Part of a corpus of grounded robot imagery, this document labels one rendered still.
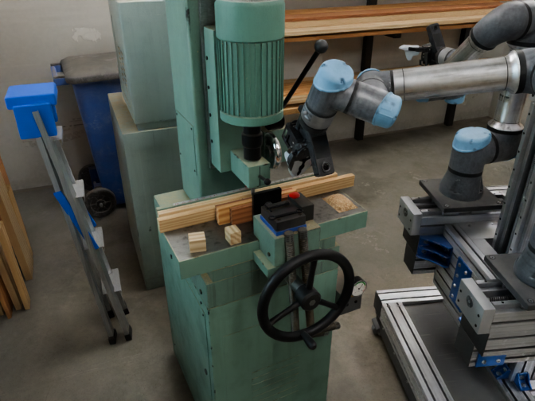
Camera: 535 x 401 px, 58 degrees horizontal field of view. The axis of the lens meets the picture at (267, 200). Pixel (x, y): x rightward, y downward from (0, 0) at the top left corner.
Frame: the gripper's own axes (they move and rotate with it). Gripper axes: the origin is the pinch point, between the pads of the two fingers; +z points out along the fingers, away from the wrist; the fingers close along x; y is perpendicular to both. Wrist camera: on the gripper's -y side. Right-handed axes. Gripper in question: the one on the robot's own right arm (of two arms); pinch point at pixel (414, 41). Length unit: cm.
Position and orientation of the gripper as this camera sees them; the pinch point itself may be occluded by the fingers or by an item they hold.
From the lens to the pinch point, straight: 225.4
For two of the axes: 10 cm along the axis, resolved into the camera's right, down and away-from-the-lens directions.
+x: 9.2, -2.9, 2.4
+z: -3.6, -4.5, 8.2
